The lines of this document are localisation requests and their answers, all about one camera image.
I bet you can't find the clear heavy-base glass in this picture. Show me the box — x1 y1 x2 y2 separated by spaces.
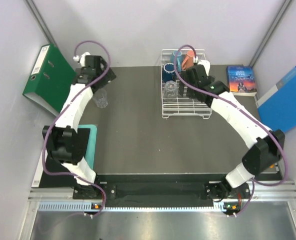
163 80 178 102

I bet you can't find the clear faceted plastic cup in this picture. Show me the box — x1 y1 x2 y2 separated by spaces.
93 88 108 109

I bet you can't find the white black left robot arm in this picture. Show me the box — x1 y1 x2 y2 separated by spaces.
41 52 116 198

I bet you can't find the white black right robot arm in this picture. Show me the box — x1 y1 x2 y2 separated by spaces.
176 64 285 198

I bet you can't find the orange mug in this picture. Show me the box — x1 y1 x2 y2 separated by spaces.
181 50 198 71

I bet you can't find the dark blue mug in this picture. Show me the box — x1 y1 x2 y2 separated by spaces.
162 62 176 83

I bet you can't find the teal mug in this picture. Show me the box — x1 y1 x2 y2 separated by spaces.
170 50 183 73

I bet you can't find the Jane Eyre paperback book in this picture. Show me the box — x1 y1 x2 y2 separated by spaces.
226 65 257 97

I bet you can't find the green lever arch binder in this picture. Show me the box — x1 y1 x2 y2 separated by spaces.
22 44 76 116

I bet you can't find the blue folder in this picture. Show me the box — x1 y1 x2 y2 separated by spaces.
256 66 296 133

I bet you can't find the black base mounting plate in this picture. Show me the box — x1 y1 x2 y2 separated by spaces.
72 181 252 202

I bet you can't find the black notebook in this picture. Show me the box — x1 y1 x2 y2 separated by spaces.
31 129 90 188

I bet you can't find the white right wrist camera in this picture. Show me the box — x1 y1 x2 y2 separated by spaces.
193 56 211 76

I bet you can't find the white wire dish rack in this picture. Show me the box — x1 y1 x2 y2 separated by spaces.
160 49 212 120

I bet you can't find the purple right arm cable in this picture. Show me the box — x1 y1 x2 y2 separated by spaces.
174 44 290 217

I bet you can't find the aluminium frame rail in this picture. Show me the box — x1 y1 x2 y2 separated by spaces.
28 181 296 208

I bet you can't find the grey slotted cable duct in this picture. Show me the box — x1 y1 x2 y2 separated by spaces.
37 201 241 213

